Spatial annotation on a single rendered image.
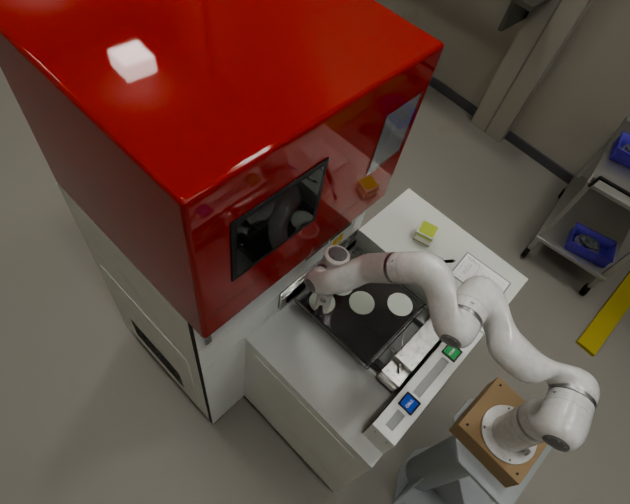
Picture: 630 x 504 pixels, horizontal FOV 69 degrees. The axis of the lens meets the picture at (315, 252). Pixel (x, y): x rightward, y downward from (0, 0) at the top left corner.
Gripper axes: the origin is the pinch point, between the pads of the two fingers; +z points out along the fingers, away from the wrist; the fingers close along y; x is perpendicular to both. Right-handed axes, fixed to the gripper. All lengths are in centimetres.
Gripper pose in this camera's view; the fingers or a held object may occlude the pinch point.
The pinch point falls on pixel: (319, 309)
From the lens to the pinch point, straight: 168.6
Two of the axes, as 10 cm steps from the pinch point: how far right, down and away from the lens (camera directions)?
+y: 2.5, -7.0, 6.7
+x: -9.5, -3.0, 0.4
